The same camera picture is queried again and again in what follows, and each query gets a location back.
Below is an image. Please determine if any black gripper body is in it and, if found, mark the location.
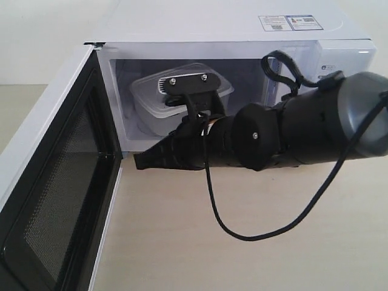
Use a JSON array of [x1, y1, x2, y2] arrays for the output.
[[182, 116, 242, 169]]

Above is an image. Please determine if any white plastic lidded container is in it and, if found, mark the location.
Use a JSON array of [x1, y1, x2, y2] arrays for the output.
[[130, 62, 234, 136]]

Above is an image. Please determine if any white microwave door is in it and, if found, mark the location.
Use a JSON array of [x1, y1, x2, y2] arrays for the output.
[[1, 44, 122, 290]]

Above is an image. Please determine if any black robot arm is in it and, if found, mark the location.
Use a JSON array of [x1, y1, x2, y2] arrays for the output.
[[134, 72, 387, 171]]

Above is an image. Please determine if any white microwave oven body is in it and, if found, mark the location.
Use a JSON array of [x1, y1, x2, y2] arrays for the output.
[[87, 1, 376, 152]]

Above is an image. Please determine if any white and blue label sticker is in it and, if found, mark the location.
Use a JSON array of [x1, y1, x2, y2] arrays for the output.
[[258, 15, 324, 32]]

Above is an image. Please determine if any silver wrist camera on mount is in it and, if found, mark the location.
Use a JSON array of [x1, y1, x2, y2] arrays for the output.
[[161, 73, 226, 121]]

